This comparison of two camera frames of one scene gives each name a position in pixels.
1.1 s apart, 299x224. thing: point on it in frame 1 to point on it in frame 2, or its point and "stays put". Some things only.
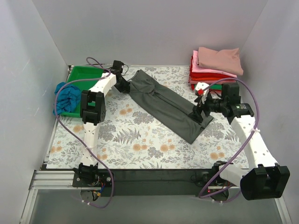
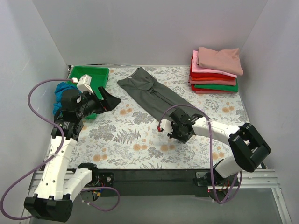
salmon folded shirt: [195, 81] stays put
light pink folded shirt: [196, 68] stays put
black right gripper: [201, 110] to [178, 130]
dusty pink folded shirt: [228, 59] stays put
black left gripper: [124, 85] to [101, 100]
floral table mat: [134, 136] stays put
